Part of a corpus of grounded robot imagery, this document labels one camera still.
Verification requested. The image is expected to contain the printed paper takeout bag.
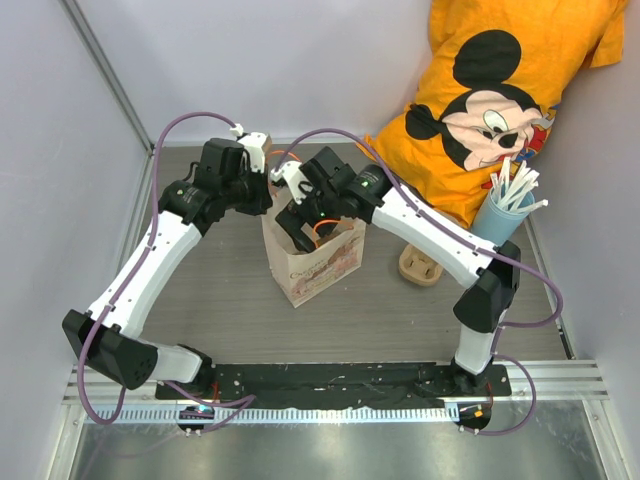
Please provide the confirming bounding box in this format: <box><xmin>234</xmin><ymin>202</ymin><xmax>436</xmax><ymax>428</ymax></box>
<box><xmin>261</xmin><ymin>191</ymin><xmax>366</xmax><ymax>308</ymax></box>

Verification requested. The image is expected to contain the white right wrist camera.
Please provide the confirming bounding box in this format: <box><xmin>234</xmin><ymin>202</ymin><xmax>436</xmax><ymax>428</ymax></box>
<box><xmin>269</xmin><ymin>160</ymin><xmax>315</xmax><ymax>205</ymax></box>

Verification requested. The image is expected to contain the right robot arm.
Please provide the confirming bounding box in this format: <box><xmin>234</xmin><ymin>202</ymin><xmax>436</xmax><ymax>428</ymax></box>
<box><xmin>269</xmin><ymin>147</ymin><xmax>519</xmax><ymax>395</ymax></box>

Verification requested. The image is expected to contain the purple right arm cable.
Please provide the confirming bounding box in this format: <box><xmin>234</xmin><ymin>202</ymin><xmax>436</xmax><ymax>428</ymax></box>
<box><xmin>274</xmin><ymin>128</ymin><xmax>565</xmax><ymax>437</ymax></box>

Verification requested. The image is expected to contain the white slotted cable duct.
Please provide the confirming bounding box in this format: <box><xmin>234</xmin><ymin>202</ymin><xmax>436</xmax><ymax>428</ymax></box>
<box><xmin>115</xmin><ymin>403</ymin><xmax>459</xmax><ymax>425</ymax></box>

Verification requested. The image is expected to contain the blue straw holder cup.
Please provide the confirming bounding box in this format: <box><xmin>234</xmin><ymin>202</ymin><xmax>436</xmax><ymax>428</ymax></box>
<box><xmin>470</xmin><ymin>194</ymin><xmax>529</xmax><ymax>246</ymax></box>

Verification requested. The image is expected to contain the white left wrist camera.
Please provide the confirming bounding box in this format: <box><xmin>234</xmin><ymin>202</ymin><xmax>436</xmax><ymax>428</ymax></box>
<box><xmin>237</xmin><ymin>132</ymin><xmax>272</xmax><ymax>174</ymax></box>

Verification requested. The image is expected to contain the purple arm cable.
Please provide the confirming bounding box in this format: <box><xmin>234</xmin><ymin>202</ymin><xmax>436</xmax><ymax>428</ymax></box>
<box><xmin>274</xmin><ymin>128</ymin><xmax>565</xmax><ymax>437</ymax></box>
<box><xmin>77</xmin><ymin>110</ymin><xmax>256</xmax><ymax>426</ymax></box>

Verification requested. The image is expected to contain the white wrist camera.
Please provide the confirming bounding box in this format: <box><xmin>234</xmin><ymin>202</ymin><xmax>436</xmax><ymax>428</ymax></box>
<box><xmin>269</xmin><ymin>160</ymin><xmax>315</xmax><ymax>205</ymax></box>
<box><xmin>237</xmin><ymin>132</ymin><xmax>272</xmax><ymax>174</ymax></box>

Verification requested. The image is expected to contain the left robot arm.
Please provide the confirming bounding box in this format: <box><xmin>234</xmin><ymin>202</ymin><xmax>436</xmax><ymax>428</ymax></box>
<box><xmin>62</xmin><ymin>132</ymin><xmax>272</xmax><ymax>399</ymax></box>

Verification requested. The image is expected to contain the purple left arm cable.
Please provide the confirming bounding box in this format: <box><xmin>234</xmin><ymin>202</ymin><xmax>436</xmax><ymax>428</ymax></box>
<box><xmin>77</xmin><ymin>110</ymin><xmax>256</xmax><ymax>426</ymax></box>

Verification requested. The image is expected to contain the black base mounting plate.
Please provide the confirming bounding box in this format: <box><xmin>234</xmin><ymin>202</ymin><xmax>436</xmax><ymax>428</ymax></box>
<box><xmin>154</xmin><ymin>360</ymin><xmax>514</xmax><ymax>412</ymax></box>

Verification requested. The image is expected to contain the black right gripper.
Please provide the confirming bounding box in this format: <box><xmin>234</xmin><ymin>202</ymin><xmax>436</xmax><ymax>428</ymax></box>
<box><xmin>275</xmin><ymin>185</ymin><xmax>341</xmax><ymax>255</ymax></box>

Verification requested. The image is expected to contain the white wrapped straws bundle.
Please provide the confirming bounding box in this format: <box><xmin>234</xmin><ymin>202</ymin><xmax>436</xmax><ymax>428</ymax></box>
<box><xmin>488</xmin><ymin>157</ymin><xmax>549</xmax><ymax>215</ymax></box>

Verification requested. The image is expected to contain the orange Mickey Mouse pillow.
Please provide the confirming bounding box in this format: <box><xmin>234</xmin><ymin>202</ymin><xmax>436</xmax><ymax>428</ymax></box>
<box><xmin>368</xmin><ymin>1</ymin><xmax>627</xmax><ymax>227</ymax></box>

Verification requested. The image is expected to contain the aluminium corner frame post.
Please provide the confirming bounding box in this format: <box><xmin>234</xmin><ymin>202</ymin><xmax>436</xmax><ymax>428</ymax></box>
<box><xmin>59</xmin><ymin>0</ymin><xmax>155</xmax><ymax>153</ymax></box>

